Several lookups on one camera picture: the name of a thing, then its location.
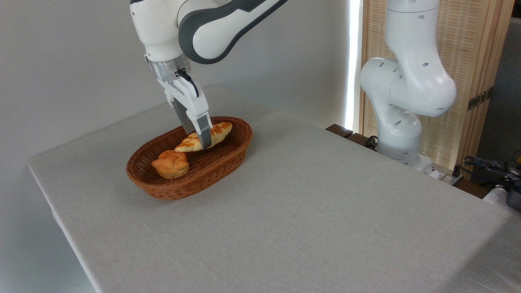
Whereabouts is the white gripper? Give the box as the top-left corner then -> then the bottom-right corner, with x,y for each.
156,77 -> 213,150

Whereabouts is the long braided bread loaf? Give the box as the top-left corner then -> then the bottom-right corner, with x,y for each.
175,122 -> 233,153

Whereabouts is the round orange bread bun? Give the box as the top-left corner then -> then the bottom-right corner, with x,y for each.
151,150 -> 190,179

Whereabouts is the brown oval wicker basket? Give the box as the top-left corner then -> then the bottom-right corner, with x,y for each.
126,116 -> 253,201

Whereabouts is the grey tablecloth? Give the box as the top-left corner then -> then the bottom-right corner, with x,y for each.
28,85 -> 521,293

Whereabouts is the white power strip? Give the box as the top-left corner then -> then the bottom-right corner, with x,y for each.
429,168 -> 464,186

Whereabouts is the wooden folding screen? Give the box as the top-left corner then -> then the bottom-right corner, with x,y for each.
360,0 -> 515,179

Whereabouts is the metal screen hinge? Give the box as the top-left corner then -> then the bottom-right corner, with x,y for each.
467,87 -> 494,111

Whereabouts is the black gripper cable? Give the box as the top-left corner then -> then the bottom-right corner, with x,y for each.
176,69 -> 200,98

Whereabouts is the tangle of black cables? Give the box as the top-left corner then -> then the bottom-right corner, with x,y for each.
463,155 -> 521,192

